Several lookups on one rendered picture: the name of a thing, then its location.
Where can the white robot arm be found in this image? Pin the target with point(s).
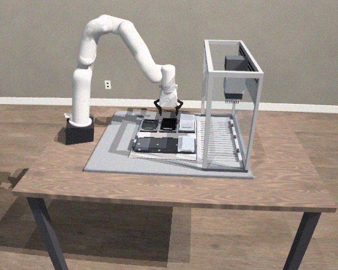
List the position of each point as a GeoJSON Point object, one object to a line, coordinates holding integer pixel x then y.
{"type": "Point", "coordinates": [86, 56]}

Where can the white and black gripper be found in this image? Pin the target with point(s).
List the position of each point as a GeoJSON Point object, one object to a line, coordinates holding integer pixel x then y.
{"type": "Point", "coordinates": [168, 99]}

